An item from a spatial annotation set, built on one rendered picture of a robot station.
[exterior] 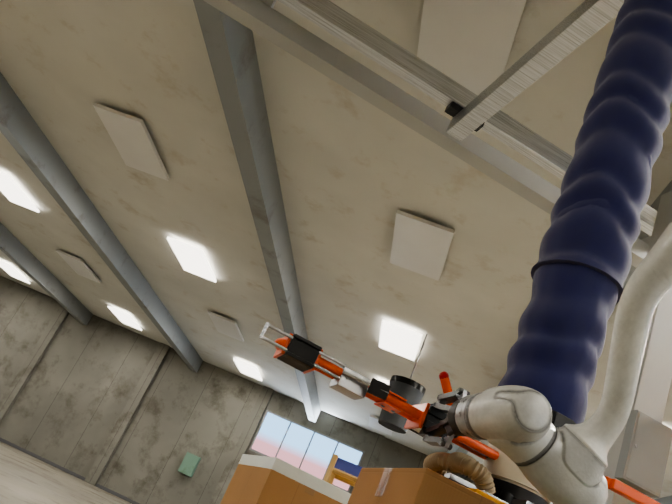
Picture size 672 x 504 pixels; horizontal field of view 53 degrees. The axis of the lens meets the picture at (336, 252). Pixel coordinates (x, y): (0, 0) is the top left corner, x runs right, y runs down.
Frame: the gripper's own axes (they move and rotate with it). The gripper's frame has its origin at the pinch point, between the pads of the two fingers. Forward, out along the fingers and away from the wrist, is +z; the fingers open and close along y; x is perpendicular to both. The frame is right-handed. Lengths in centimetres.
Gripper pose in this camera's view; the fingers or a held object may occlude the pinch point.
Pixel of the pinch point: (425, 420)
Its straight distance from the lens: 159.6
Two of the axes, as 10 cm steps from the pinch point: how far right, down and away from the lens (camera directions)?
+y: -3.9, 8.4, -3.9
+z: -3.4, 2.6, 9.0
